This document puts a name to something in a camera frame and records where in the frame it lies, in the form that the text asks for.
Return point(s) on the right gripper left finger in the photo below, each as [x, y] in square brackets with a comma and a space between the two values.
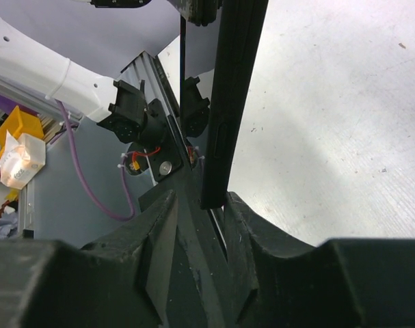
[119, 280]

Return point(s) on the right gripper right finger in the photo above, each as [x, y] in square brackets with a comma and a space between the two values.
[278, 280]

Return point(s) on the black phone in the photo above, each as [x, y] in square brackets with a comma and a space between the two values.
[240, 29]

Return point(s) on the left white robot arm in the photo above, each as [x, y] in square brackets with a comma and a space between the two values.
[114, 105]

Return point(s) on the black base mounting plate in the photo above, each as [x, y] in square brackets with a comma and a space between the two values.
[199, 278]

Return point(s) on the white tissue box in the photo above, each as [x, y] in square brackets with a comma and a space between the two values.
[21, 160]

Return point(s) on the yellow storage bin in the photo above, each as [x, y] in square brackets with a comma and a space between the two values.
[17, 123]

